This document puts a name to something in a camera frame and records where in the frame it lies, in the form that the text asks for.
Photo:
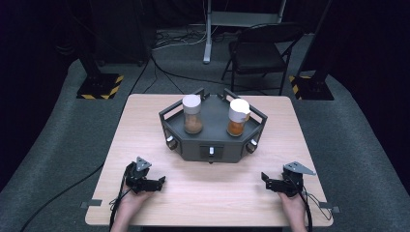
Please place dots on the person's left hand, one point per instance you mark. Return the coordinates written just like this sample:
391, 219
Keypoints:
133, 201

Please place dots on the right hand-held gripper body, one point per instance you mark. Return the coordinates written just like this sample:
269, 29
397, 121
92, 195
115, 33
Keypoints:
293, 180

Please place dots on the black cabinet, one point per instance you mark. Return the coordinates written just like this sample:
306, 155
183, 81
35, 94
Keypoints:
122, 32

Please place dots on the grey tape strip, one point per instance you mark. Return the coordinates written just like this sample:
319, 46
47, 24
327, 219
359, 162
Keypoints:
92, 203
333, 209

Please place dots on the black corner rack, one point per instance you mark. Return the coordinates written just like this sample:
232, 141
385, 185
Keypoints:
212, 141

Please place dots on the person's right hand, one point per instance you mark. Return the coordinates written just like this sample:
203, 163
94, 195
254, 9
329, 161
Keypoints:
293, 206

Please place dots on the spice jar white spout lid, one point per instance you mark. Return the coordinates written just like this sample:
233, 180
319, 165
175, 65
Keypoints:
238, 117

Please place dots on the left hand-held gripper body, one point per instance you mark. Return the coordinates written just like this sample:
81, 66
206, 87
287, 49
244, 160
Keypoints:
137, 177

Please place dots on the black stand striped base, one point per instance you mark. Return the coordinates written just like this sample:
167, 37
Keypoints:
98, 85
311, 87

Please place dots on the grey metal stand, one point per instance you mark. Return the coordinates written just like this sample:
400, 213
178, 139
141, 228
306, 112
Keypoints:
208, 32

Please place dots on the black folding chair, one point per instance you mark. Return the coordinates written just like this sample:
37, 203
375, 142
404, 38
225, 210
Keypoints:
257, 54

